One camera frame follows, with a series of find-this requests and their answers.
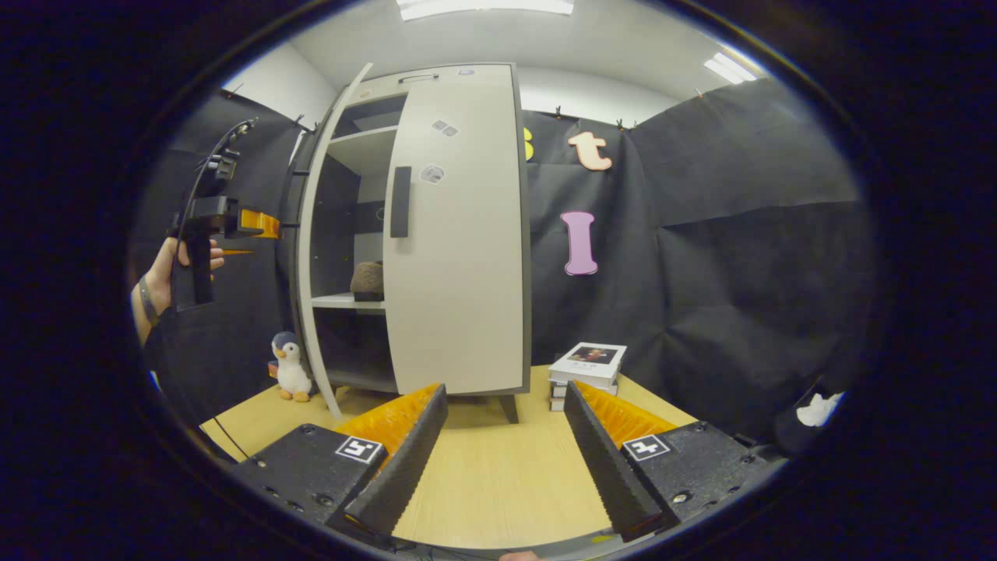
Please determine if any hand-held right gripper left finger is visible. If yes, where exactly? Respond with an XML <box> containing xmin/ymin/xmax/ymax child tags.
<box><xmin>228</xmin><ymin>382</ymin><xmax>450</xmax><ymax>542</ymax></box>

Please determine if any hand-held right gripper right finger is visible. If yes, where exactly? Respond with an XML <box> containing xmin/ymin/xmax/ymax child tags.
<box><xmin>565</xmin><ymin>379</ymin><xmax>785</xmax><ymax>545</ymax></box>

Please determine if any white shoe cabinet door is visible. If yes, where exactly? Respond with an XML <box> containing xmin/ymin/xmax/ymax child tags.
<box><xmin>296</xmin><ymin>62</ymin><xmax>375</xmax><ymax>422</ymax></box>
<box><xmin>382</xmin><ymin>82</ymin><xmax>532</xmax><ymax>397</ymax></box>

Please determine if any white shoe cabinet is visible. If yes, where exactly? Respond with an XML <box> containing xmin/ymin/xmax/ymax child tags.
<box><xmin>292</xmin><ymin>62</ymin><xmax>534</xmax><ymax>425</ymax></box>

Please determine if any brown fuzzy shoe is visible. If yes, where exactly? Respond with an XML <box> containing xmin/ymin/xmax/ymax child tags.
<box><xmin>349</xmin><ymin>261</ymin><xmax>385</xmax><ymax>303</ymax></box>

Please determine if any grey wristband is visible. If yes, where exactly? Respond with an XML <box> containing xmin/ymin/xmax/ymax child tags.
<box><xmin>137</xmin><ymin>274</ymin><xmax>161</xmax><ymax>328</ymax></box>

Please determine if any black backdrop cloth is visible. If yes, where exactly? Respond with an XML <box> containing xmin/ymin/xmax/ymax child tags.
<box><xmin>520</xmin><ymin>78</ymin><xmax>877</xmax><ymax>445</ymax></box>
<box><xmin>152</xmin><ymin>90</ymin><xmax>343</xmax><ymax>425</ymax></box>

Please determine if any white portrait cover book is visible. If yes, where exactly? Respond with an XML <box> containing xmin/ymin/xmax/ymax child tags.
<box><xmin>548</xmin><ymin>341</ymin><xmax>629</xmax><ymax>381</ymax></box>

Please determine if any penguin plush toy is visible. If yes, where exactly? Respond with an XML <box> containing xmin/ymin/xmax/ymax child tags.
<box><xmin>270</xmin><ymin>330</ymin><xmax>314</xmax><ymax>404</ymax></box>

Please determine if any ceiling light panel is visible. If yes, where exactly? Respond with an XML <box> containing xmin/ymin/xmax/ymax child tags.
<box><xmin>703</xmin><ymin>51</ymin><xmax>758</xmax><ymax>85</ymax></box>
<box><xmin>397</xmin><ymin>0</ymin><xmax>576</xmax><ymax>22</ymax></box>

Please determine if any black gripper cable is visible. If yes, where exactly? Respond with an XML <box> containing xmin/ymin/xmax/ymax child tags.
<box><xmin>175</xmin><ymin>117</ymin><xmax>259</xmax><ymax>235</ymax></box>

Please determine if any black door handle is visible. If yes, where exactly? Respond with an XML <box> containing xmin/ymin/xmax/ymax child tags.
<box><xmin>389</xmin><ymin>166</ymin><xmax>412</xmax><ymax>238</ymax></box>

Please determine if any thin black cable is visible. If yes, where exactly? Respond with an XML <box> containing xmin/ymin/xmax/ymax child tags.
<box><xmin>210</xmin><ymin>415</ymin><xmax>252</xmax><ymax>462</ymax></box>

